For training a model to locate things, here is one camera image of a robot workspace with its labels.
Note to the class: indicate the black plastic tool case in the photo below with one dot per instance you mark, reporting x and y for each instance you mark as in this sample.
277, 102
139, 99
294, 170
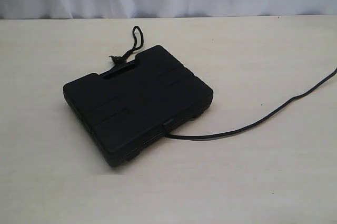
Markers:
131, 106

